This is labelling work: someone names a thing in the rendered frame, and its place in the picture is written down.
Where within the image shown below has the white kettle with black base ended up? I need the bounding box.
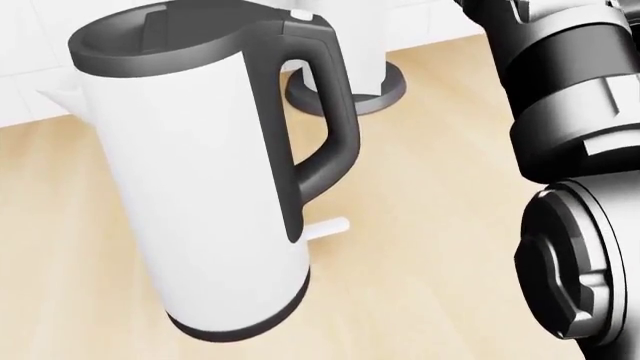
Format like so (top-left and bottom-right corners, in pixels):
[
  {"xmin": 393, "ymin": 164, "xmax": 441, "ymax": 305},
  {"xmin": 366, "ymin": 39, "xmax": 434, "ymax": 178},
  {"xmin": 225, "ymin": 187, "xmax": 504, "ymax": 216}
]
[{"xmin": 240, "ymin": 0, "xmax": 408, "ymax": 117}]

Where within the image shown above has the white electric kettle black handle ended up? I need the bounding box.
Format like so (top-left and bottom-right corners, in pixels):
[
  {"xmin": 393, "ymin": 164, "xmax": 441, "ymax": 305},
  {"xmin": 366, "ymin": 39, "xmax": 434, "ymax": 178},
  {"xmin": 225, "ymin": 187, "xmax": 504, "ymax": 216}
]
[{"xmin": 35, "ymin": 0, "xmax": 362, "ymax": 333}]

